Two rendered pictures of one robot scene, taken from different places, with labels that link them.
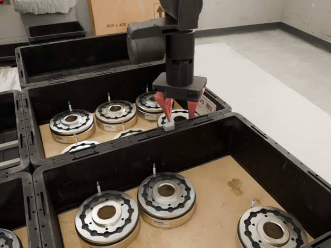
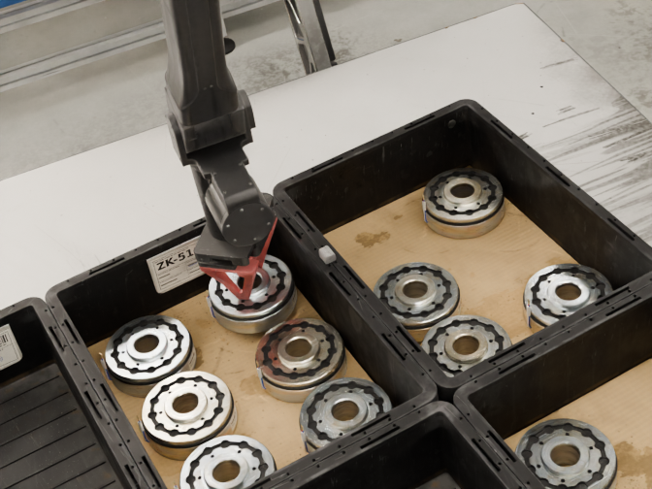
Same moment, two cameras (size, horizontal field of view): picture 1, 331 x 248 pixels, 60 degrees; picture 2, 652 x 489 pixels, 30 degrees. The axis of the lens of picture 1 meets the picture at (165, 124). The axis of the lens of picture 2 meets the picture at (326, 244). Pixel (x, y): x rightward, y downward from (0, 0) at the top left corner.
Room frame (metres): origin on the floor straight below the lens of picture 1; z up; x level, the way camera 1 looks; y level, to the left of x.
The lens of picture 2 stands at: (0.38, 1.00, 1.89)
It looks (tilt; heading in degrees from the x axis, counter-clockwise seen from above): 43 degrees down; 273
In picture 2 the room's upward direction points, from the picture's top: 10 degrees counter-clockwise
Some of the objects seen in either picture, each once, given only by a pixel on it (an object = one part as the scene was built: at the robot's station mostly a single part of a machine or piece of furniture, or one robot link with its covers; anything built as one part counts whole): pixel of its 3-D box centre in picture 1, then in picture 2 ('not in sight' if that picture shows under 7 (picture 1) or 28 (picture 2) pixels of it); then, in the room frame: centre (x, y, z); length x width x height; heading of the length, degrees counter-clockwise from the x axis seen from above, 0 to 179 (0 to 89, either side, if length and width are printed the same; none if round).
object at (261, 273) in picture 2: (180, 120); (249, 282); (0.54, -0.03, 0.88); 0.05 x 0.05 x 0.01
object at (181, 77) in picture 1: (180, 72); (230, 211); (0.54, -0.03, 1.00); 0.10 x 0.07 x 0.07; 71
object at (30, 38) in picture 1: (62, 57); not in sight; (2.16, 0.82, 0.37); 0.42 x 0.34 x 0.46; 108
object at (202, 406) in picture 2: (115, 108); (185, 404); (0.61, 0.13, 0.86); 0.05 x 0.05 x 0.01
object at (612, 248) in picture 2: (185, 218); (461, 264); (0.28, -0.03, 0.87); 0.40 x 0.30 x 0.11; 116
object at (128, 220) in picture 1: (107, 214); (466, 348); (0.30, 0.10, 0.86); 0.10 x 0.10 x 0.01
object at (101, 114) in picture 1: (115, 110); (186, 407); (0.61, 0.13, 0.86); 0.10 x 0.10 x 0.01
